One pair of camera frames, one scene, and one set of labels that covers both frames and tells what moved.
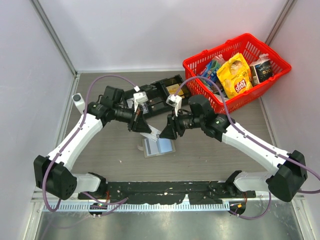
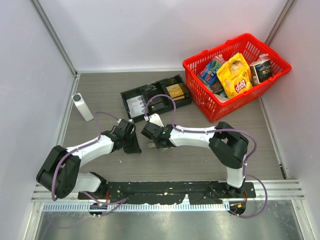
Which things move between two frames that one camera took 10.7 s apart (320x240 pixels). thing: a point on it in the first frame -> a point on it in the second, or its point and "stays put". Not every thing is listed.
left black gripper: (138, 123) -> (135, 148)
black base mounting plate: (170, 192) stays put
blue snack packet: (211, 74) stays put
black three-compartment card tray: (158, 92) stays put
